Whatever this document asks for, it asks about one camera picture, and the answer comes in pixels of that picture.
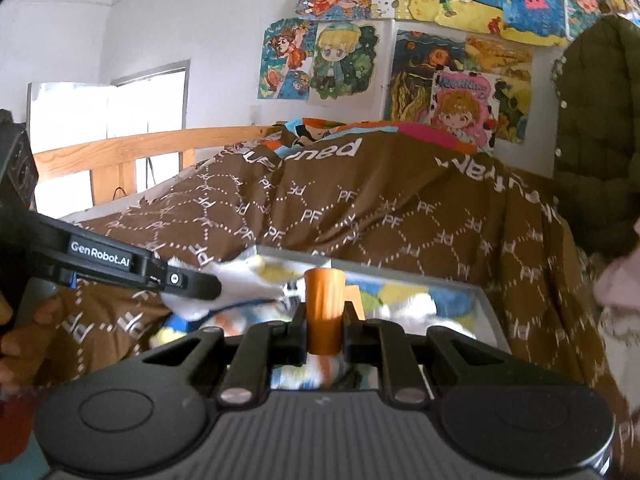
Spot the floral bed sheet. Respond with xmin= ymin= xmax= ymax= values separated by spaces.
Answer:
xmin=595 ymin=300 xmax=640 ymax=361

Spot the striped white cloth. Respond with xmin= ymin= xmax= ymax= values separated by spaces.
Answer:
xmin=160 ymin=255 xmax=283 ymax=322

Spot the grey shallow box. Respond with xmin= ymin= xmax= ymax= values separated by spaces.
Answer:
xmin=150 ymin=245 xmax=512 ymax=392

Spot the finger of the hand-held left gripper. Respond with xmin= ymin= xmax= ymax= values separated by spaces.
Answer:
xmin=145 ymin=257 xmax=223 ymax=305

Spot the olive puffer jacket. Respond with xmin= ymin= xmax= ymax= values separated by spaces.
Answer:
xmin=550 ymin=15 xmax=640 ymax=262

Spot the person's left hand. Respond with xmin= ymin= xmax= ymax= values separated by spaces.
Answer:
xmin=0 ymin=287 xmax=67 ymax=392

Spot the pink cloth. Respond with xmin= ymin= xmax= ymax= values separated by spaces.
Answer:
xmin=592 ymin=220 xmax=640 ymax=307

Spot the black cable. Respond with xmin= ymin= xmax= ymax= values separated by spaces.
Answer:
xmin=112 ymin=156 xmax=153 ymax=201

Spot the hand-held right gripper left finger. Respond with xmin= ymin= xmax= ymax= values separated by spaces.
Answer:
xmin=142 ymin=304 xmax=308 ymax=407

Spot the orange cup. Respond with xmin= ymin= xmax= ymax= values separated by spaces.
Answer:
xmin=304 ymin=268 xmax=347 ymax=357

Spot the blond figure wall poster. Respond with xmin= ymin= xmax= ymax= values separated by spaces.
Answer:
xmin=306 ymin=20 xmax=384 ymax=109

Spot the brown printed quilt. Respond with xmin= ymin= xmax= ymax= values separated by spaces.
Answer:
xmin=60 ymin=117 xmax=632 ymax=461

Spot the dark orange wall poster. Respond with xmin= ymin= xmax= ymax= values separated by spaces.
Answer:
xmin=384 ymin=30 xmax=534 ymax=144

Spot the window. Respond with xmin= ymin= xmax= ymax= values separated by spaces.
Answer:
xmin=27 ymin=59 xmax=192 ymax=211

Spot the wooden bed rail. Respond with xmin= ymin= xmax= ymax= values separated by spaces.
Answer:
xmin=32 ymin=125 xmax=286 ymax=212

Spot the yellow and blue wall poster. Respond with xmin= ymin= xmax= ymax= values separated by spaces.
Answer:
xmin=407 ymin=0 xmax=572 ymax=44

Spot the mermaid wall poster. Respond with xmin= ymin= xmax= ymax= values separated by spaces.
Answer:
xmin=257 ymin=19 xmax=318 ymax=102

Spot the pink figure wall poster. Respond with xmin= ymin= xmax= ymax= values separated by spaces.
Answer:
xmin=429 ymin=71 xmax=499 ymax=152

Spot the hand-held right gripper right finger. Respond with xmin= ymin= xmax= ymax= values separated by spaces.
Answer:
xmin=342 ymin=302 xmax=507 ymax=407

